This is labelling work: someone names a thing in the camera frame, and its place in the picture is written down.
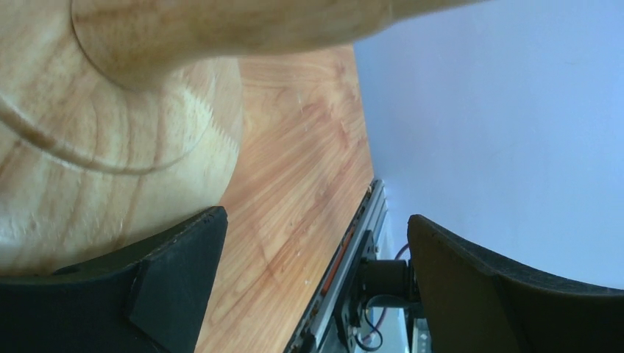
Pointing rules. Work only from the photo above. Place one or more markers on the aluminium frame rail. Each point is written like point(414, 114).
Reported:
point(334, 316)

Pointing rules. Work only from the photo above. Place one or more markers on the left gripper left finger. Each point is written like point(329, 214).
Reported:
point(150, 296)

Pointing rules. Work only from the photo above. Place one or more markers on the wooden hat stand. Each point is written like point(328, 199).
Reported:
point(121, 118)

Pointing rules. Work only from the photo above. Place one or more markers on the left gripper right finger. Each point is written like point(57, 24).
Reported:
point(476, 300)

